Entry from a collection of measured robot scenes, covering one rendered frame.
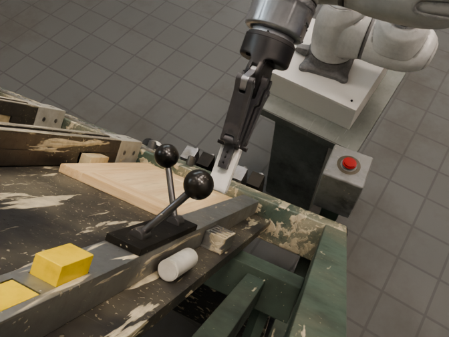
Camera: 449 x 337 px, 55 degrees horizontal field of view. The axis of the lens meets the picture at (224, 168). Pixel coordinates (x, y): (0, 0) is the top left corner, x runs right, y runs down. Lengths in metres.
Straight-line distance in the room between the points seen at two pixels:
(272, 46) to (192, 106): 2.08
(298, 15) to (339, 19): 0.87
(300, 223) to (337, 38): 0.65
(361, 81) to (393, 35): 0.26
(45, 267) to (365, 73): 1.43
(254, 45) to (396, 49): 0.91
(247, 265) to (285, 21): 0.50
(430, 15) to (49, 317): 0.55
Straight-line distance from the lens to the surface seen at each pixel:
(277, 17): 0.62
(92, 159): 1.07
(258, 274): 0.90
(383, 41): 1.48
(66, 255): 0.43
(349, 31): 1.51
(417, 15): 0.63
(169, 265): 0.58
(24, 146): 0.93
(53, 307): 0.41
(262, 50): 0.61
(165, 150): 0.66
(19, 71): 3.18
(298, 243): 1.22
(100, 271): 0.47
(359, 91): 1.62
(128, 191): 0.91
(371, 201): 2.39
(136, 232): 0.56
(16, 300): 0.39
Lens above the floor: 1.95
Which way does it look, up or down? 55 degrees down
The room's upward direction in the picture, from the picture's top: straight up
